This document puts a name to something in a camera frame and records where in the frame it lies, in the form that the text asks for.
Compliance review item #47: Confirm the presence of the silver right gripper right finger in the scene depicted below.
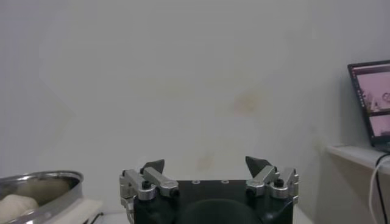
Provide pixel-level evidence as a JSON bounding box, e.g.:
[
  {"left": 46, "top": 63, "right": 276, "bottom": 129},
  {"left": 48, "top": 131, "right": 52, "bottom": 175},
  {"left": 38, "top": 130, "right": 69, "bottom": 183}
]
[{"left": 245, "top": 155, "right": 300, "bottom": 200}]

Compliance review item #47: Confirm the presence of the white side table with label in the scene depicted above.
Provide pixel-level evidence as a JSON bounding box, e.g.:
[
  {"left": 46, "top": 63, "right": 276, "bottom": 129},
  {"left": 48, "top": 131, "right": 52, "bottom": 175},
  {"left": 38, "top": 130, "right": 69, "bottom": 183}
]
[{"left": 315, "top": 144, "right": 390, "bottom": 224}]

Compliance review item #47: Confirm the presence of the stainless steel steamer basket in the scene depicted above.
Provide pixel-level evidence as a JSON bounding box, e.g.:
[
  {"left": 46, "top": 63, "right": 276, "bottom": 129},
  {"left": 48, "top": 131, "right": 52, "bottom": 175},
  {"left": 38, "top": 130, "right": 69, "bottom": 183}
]
[{"left": 0, "top": 170, "right": 104, "bottom": 224}]

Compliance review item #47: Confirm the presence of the white cable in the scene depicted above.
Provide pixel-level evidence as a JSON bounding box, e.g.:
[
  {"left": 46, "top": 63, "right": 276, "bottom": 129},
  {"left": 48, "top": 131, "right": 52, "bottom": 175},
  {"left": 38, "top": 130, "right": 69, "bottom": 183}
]
[{"left": 367, "top": 166, "right": 382, "bottom": 224}]

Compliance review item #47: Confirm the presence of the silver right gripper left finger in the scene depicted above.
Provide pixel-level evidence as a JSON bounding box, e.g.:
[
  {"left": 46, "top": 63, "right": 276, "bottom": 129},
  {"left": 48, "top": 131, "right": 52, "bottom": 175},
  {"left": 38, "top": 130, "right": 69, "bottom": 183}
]
[{"left": 119, "top": 159, "right": 180, "bottom": 201}]

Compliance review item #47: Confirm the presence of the black laptop with pink screen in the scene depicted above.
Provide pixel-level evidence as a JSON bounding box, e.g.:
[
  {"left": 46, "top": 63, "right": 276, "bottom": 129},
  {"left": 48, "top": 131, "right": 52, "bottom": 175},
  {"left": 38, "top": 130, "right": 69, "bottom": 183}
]
[{"left": 347, "top": 60, "right": 390, "bottom": 153}]

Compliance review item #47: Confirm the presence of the black power adapter cable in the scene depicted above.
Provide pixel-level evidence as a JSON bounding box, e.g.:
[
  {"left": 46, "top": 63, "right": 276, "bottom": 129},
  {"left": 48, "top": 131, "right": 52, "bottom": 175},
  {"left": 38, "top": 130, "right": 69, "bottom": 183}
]
[{"left": 374, "top": 153, "right": 390, "bottom": 224}]

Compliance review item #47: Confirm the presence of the white steamed baozi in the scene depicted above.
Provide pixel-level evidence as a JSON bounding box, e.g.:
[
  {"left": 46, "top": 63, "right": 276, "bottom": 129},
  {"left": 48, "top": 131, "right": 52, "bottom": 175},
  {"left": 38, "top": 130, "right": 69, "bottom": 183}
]
[{"left": 0, "top": 194, "right": 40, "bottom": 223}]

